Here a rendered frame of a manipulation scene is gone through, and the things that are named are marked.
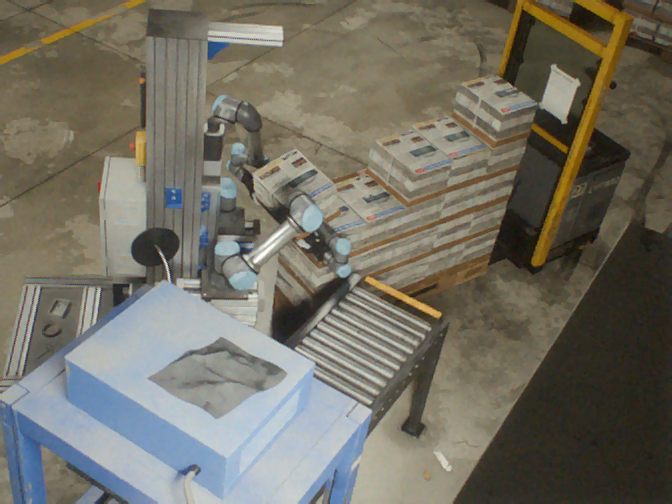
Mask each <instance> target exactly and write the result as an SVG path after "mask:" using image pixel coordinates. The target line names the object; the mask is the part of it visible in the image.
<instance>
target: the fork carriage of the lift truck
mask: <svg viewBox="0 0 672 504"><path fill-rule="evenodd" d="M500 223H502V225H500V228H498V230H499V233H498V235H497V236H496V239H495V243H494V248H495V247H497V248H498V249H500V250H502V251H503V252H504V253H505V255H506V258H507V259H508V260H509V261H510V262H511V263H514V264H515V265H516V266H517V268H518V269H519V270H520V269H521V268H524V266H525V264H527V261H528V258H529V255H530V251H531V248H532V245H533V241H534V239H535V236H536V232H535V231H533V230H532V228H531V227H530V226H528V225H527V224H526V223H524V222H522V221H521V220H520V219H519V218H517V216H516V215H515V214H514V213H511V212H510V211H509V210H508V209H506V211H505V214H504V215H503V220H502V222H500Z"/></svg>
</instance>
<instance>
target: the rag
mask: <svg viewBox="0 0 672 504"><path fill-rule="evenodd" d="M287 374H289V373H287V372H285V371H284V370H283V369H281V367H280V366H278V365H277V364H274V363H271V362H269V361H267V360H264V359H260V358H258V357H255V356H253V354H251V353H248V352H246V351H245V350H243V349H242V348H240V347H239V346H236V345H235V344H233V343H232V341H230V340H228V339H226V338H223V337H220V338H219V339H218V340H216V341H215V343H212V344H211V345H209V346H207V347H205V348H203V349H199V350H196V351H192V352H190V353H188V355H186V356H184V357H182V358H181V359H179V360H176V361H175V362H173V363H171V364H170V365H168V367H167V368H164V369H163V370H161V371H159V372H158V373H156V374H153V375H151V376H149V377H147V380H149V381H151V382H153V383H156V384H157V385H159V386H160V387H162V388H163V389H164V390H167V392H168V393H170V394H171V395H173V396H174V397H176V398H179V399H181V400H183V401H186V402H188V404H192V405H194V406H197V407H199V408H201V409H204V410H205V411H207V412H208V413H209V414H211V415H212V417H213V418H215V419H216V420H218V419H220V418H222V417H223V415H225V414H227V413H229V412H230V411H232V410H233V409H235V408H236V407H237V406H240V404H241V403H242V402H244V401H245V400H246V399H248V398H249V397H250V396H253V395H255V394H257V393H260V391H265V390H268V389H270V388H273V387H276V386H277V385H279V384H280V383H281V382H282V381H283V379H284V378H285V377H286V375H287Z"/></svg>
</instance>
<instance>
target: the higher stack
mask: <svg viewBox="0 0 672 504"><path fill-rule="evenodd" d="M537 108H538V103H537V102H534V101H533V100H532V99H530V98H529V97H527V96H526V94H524V93H523V92H520V91H518V90H517V88H514V87H513V86H512V85H509V84H508V83H506V81H505V80H504V79H502V78H501V77H499V76H496V75H491V76H485V77H482V78H478V79H473V80H469V82H466V83H463V84H460V86H459V90H458V91H457V97H456V103H455V108H454V111H455V112H456V113H457V114H459V115H460V116H461V118H464V119H465V120H466V121H468V122H469V123H471V124H472V125H473V128H474V126H476V127H477V128H479V129H480V131H481V132H483V133H484V134H485V135H488V136H489V137H490V138H492V139H493V140H495V141H498V140H503V139H506V138H509V137H513V136H517V135H520V134H523V133H527V132H529V130H530V129H531V127H532V123H533V116H534V113H536V111H537ZM452 120H453V121H455V122H456V123H457V124H458V125H460V126H461V127H462V128H465V130H466V131H467V132H468V133H471V135H472V136H473V137H476V138H477V139H478V140H480V141H481V143H482V144H483V145H485V146H486V147H487V148H489V149H490V150H491V153H490V158H489V161H487V163H486V170H485V172H484V174H485V175H487V174H491V173H494V172H497V171H501V170H504V169H507V168H510V166H514V165H517V164H519V163H520V160H521V158H522V154H523V153H525V149H526V145H527V140H528V139H527V138H522V139H519V140H516V141H513V143H509V144H506V145H503V146H499V147H496V148H493V147H492V146H491V145H489V144H487V143H485V141H484V140H483V139H481V138H480V137H479V136H477V135H476V134H474V133H472V132H471V131H470V130H468V128H467V127H466V126H464V125H462V124H461V123H459V122H458V121H457V120H455V119H454V118H452ZM516 172H517V170H516V171H513V172H509V173H506V174H503V175H499V176H497V177H494V178H491V180H487V181H483V182H482V185H481V187H480V188H481V189H480V190H479V192H480V193H479V194H478V196H479V199H478V203H477V206H478V207H479V206H482V205H484V203H487V202H491V201H493V200H496V199H499V198H503V197H505V196H508V195H510V194H511V189H512V184H514V181H515V175H516ZM506 205H507V200H506V201H504V202H500V203H497V205H495V206H492V207H488V208H486V209H483V210H480V211H478V212H473V213H474V214H473V218H472V221H471V224H470V230H469V233H468V236H469V235H472V234H475V233H479V232H481V231H484V230H487V228H490V227H493V226H496V225H498V224H500V222H502V220H503V215H504V214H505V211H506V209H507V208H506ZM498 233H499V230H496V231H493V232H491V233H487V234H484V235H482V236H479V237H477V238H473V239H470V240H468V242H466V243H465V246H463V252H462V256H461V259H460V264H461V263H465V262H467V261H470V260H472V259H474V258H478V257H481V256H483V255H486V253H488V252H492V250H493V247H494V243H495V239H496V236H497V235H498ZM490 258H491V257H488V258H485V259H483V260H480V261H478V262H474V263H472V264H470V265H467V266H465V268H461V269H458V270H456V271H457V275H456V278H455V283H454V286H455V285H458V284H460V283H463V282H466V281H468V280H471V278H473V277H476V276H479V275H481V274H484V273H486V269H487V265H488V262H490Z"/></svg>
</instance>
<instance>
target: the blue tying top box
mask: <svg viewBox="0 0 672 504"><path fill-rule="evenodd" d="M220 337H223V338H226V339H228V340H230V341H232V343H233V344H235V345H236V346H239V347H240V348H242V349H243V350H245V351H246V352H248V353H251V354H253V356H255V357H258V358H260V359H264V360H267V361H269V362H271V363H274V364H277V365H278V366H280V367H281V369H283V370H284V371H285V372H287V373H289V374H287V375H286V377H285V378H284V379H283V381H282V382H281V383H280V384H279V385H277V386H276V387H273V388H270V389H268V390H265V391H260V393H257V394H255V395H253V396H250V397H249V398H248V399H246V400H245V401H244V402H242V403H241V404H240V406H237V407H236V408H235V409H233V410H232V411H230V412H229V413H227V414H225V415H223V417H222V418H220V419H218V420H216V419H215V418H213V417H212V415H211V414H209V413H208V412H207V411H205V410H204V409H201V408H199V407H197V406H194V405H192V404H188V402H186V401H183V400H181V399H179V398H176V397H174V396H173V395H171V394H170V393H168V392H167V390H164V389H163V388H162V387H160V386H159V385H157V384H156V383H153V382H151V381H149V380H147V377H149V376H151V375H153V374H156V373H158V372H159V371H161V370H163V369H164V368H167V367H168V365H170V364H171V363H173V362H175V361H176V360H179V359H181V358H182V357H184V356H186V355H188V353H190V352H192V351H196V350H199V349H203V348H205V347H207V346H209V345H211V344H212V343H215V341H216V340H218V339H219V338H220ZM65 365H66V378H67V391H68V401H69V402H70V403H71V404H73V405H76V406H77V407H79V408H80V409H82V410H83V411H85V413H87V414H89V415H91V416H92V417H94V418H95V419H98V420H99V421H101V422H103V423H104V424H106V426H107V427H110V428H111V429H113V430H114V431H116V432H118V433H119V434H122V435H123V436H125V438H126V439H128V440H130V441H131V442H134V443H135V444H137V445H138V446H140V447H142V448H143V449H146V451H147V452H149V453H150V454H152V455H153V456H155V457H158V458H159V459H161V460H162V461H164V462H165V464H167V465H170V466H171V467H173V468H174V469H176V470H177V471H179V472H181V473H183V474H185V476H186V474H187V473H188V472H189V471H188V470H189V469H190V468H191V467H193V466H194V465H197V466H199V467H200V470H201V471H200V472H199V474H198V475H196V477H195V478H194V479H193V481H195V482H197V483H198V484H200V485H201V486H203V488H204V487H205V489H207V490H209V491H210V492H212V493H213V494H215V495H216V496H219V497H220V498H222V499H224V498H225V497H226V496H227V495H228V494H230V492H231V491H232V490H233V489H234V487H235V486H236V485H237V484H238V483H239V481H241V480H242V479H243V478H244V476H245V475H246V474H247V473H248V471H249V470H250V469H251V468H253V467H254V466H255V464H256V463H257V462H258V460H259V459H260V458H261V457H262V456H263V455H265V453H266V452H267V450H268V449H269V448H270V447H271V446H272V445H273V444H274V443H275V441H277V439H278V438H279V437H280V436H281V435H282V434H283V433H284V432H285V429H286V428H287V427H289V426H290V425H291V424H292V423H293V422H294V420H295V419H296V417H297V416H298V415H299V414H300V413H302V412H303V411H304V409H305V408H306V407H307V406H308V401H309V395H310V388H311V382H312V375H314V369H315V365H316V363H315V362H312V361H311V360H309V359H307V358H305V357H303V356H302V354H299V353H297V352H295V351H293V350H291V349H290V348H288V347H285V346H283V345H281V344H280V342H278V341H276V340H273V339H271V338H270V337H268V336H266V335H264V334H261V333H260V332H258V331H256V329H254V328H252V327H251V326H248V325H246V324H244V323H242V322H240V321H239V320H236V319H234V318H232V316H230V315H229V314H227V313H224V312H222V311H220V310H219V309H217V308H215V307H212V306H210V305H209V303H207V302H205V301H203V300H201V299H199V298H197V297H195V296H193V295H191V294H189V293H187V291H185V290H183V289H181V288H179V287H178V286H175V285H173V284H171V283H169V282H168V281H166V280H163V281H161V282H160V283H159V284H158V285H156V286H155V287H154V288H151V289H150V290H149V291H148V293H146V294H145V295H144V296H142V297H140V298H139V299H138V300H136V301H135V302H134V303H132V305H131V306H130V307H128V308H126V309H125V310H124V311H122V312H121V313H120V314H119V315H116V317H115V318H114V319H113V320H111V321H110V322H109V323H107V324H105V325H104V326H103V327H101V329H100V330H99V331H97V332H96V333H94V334H93V335H91V336H90V337H89V338H87V339H86V341H85V342H83V343H81V344H80V345H79V346H77V347H76V348H75V349H74V350H71V351H70V353H69V354H68V355H66V356H65Z"/></svg>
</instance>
